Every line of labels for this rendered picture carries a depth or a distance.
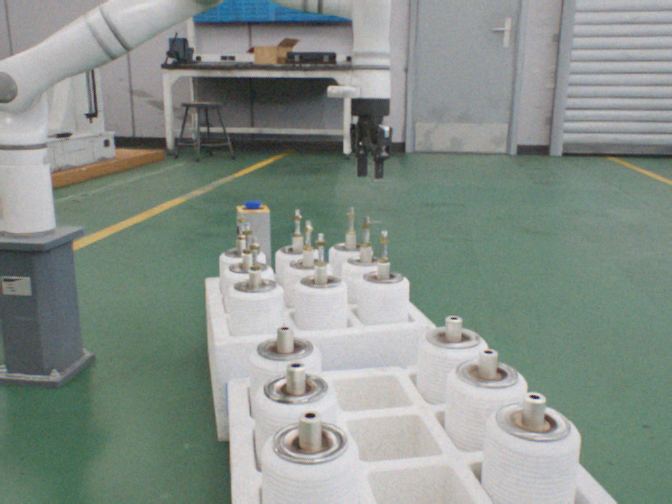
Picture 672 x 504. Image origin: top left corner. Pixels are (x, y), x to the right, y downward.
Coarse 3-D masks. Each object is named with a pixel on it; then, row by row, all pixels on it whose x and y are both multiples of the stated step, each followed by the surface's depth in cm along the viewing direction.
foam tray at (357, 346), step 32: (224, 320) 117; (288, 320) 117; (352, 320) 118; (416, 320) 118; (224, 352) 107; (352, 352) 113; (384, 352) 114; (416, 352) 116; (224, 384) 108; (224, 416) 110
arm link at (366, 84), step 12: (360, 72) 119; (372, 72) 118; (384, 72) 119; (360, 84) 119; (372, 84) 118; (384, 84) 119; (336, 96) 119; (348, 96) 116; (360, 96) 119; (372, 96) 119; (384, 96) 120
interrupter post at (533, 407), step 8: (528, 400) 67; (536, 400) 67; (544, 400) 67; (528, 408) 67; (536, 408) 67; (544, 408) 67; (528, 416) 67; (536, 416) 67; (528, 424) 67; (536, 424) 67
